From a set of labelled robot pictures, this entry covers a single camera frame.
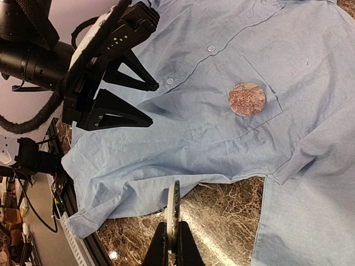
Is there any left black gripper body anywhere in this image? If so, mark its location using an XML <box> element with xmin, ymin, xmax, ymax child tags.
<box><xmin>62</xmin><ymin>57</ymin><xmax>111</xmax><ymax>130</ymax></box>

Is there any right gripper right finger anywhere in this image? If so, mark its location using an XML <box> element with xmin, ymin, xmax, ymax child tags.
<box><xmin>176</xmin><ymin>221</ymin><xmax>205</xmax><ymax>266</ymax></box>

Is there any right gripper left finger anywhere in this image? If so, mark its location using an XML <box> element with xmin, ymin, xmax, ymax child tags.
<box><xmin>141</xmin><ymin>222</ymin><xmax>169</xmax><ymax>266</ymax></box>

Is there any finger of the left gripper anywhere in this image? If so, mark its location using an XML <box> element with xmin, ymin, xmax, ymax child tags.
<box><xmin>103</xmin><ymin>50</ymin><xmax>159</xmax><ymax>91</ymax></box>
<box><xmin>83</xmin><ymin>89</ymin><xmax>153</xmax><ymax>131</ymax></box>

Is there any round floral brooch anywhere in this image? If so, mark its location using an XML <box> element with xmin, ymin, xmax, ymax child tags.
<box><xmin>165</xmin><ymin>180</ymin><xmax>180</xmax><ymax>265</ymax></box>

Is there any round iridescent brooch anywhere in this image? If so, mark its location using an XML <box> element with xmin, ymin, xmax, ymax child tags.
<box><xmin>228</xmin><ymin>82</ymin><xmax>266</xmax><ymax>117</ymax></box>

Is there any light blue shirt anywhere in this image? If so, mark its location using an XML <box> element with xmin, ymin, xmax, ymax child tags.
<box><xmin>62</xmin><ymin>1</ymin><xmax>354</xmax><ymax>265</ymax></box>

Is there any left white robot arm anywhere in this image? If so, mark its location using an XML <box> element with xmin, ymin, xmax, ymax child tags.
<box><xmin>1</xmin><ymin>1</ymin><xmax>160</xmax><ymax>177</ymax></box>

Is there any black front rail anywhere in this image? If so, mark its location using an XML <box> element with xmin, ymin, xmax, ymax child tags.
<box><xmin>47</xmin><ymin>119</ymin><xmax>106</xmax><ymax>266</ymax></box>

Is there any white slotted cable duct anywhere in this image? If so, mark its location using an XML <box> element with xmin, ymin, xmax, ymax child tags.
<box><xmin>59</xmin><ymin>212</ymin><xmax>93</xmax><ymax>266</ymax></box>

